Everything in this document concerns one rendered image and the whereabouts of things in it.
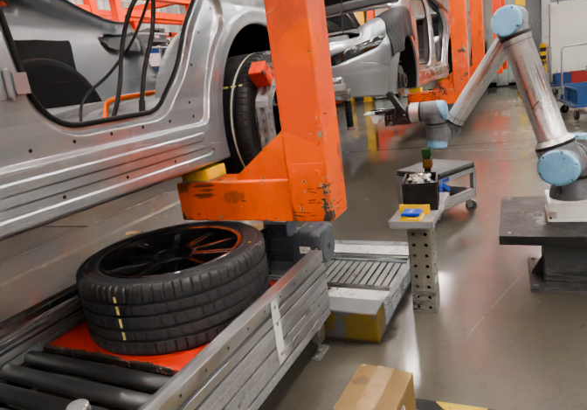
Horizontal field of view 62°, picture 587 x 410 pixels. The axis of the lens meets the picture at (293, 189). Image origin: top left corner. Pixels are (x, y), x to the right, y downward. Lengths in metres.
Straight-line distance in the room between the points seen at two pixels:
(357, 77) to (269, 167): 3.05
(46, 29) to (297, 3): 2.44
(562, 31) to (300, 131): 12.09
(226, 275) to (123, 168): 0.48
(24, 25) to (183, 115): 2.00
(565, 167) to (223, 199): 1.34
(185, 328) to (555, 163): 1.51
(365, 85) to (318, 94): 3.16
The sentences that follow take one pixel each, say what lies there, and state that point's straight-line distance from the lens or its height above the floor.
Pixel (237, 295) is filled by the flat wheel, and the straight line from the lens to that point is 1.62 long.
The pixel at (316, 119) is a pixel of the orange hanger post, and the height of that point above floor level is 0.89.
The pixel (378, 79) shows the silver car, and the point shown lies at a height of 0.90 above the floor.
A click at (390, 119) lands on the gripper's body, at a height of 0.79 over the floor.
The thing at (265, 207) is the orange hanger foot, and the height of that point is 0.58.
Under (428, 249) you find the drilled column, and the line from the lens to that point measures 2.11.
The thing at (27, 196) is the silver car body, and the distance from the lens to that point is 1.46.
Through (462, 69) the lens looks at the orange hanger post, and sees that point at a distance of 5.82.
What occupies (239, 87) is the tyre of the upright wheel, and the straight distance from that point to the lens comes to 2.21.
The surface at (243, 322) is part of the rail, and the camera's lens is 1.46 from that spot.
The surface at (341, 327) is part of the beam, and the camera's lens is 2.04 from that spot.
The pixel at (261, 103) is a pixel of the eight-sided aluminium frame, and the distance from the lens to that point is 2.17.
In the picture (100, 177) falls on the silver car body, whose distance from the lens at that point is 1.61.
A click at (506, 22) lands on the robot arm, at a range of 2.18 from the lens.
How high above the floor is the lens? 1.05
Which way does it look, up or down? 13 degrees down
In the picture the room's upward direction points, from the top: 8 degrees counter-clockwise
